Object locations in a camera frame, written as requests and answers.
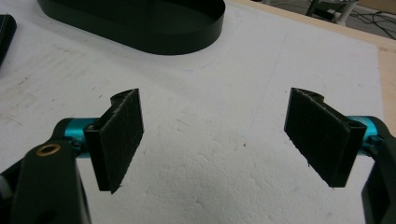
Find white foam board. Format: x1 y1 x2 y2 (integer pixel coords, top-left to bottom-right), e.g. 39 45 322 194
0 0 385 224

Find black cable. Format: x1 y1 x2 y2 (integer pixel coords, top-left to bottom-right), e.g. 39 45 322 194
351 8 396 40

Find black case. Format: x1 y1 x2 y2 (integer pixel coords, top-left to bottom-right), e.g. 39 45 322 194
0 13 18 67

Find black oval tray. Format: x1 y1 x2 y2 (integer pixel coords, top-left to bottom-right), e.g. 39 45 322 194
36 0 226 56

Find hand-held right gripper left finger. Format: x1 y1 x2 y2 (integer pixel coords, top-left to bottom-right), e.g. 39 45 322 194
64 88 145 195

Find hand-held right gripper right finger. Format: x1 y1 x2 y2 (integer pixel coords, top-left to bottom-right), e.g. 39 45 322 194
283 87 378 189

